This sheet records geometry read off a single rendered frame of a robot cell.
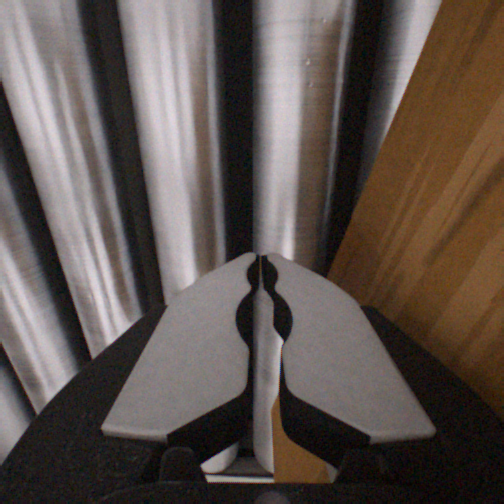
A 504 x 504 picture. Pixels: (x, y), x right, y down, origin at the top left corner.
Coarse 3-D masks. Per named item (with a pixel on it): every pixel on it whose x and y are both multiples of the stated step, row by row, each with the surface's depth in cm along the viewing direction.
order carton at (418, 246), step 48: (480, 0) 10; (432, 48) 13; (480, 48) 10; (432, 96) 12; (480, 96) 9; (384, 144) 15; (432, 144) 11; (480, 144) 9; (384, 192) 14; (432, 192) 11; (480, 192) 9; (384, 240) 13; (432, 240) 10; (480, 240) 8; (384, 288) 12; (432, 288) 10; (480, 288) 8; (432, 336) 9; (480, 336) 7; (480, 384) 7; (288, 480) 18
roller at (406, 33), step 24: (384, 0) 15; (408, 0) 14; (432, 0) 13; (384, 24) 15; (408, 24) 14; (384, 48) 15; (408, 48) 14; (384, 72) 16; (408, 72) 15; (384, 96) 16; (384, 120) 16; (360, 168) 19; (360, 192) 19
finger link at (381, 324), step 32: (384, 320) 8; (416, 352) 7; (416, 384) 7; (448, 384) 7; (448, 416) 6; (480, 416) 6; (384, 448) 5; (416, 448) 5; (448, 448) 5; (480, 448) 5; (384, 480) 5; (416, 480) 5; (448, 480) 5; (480, 480) 5
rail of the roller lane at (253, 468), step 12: (252, 408) 36; (252, 420) 35; (252, 432) 34; (240, 444) 33; (252, 444) 33; (240, 456) 33; (252, 456) 33; (228, 468) 31; (240, 468) 31; (252, 468) 31; (264, 468) 31
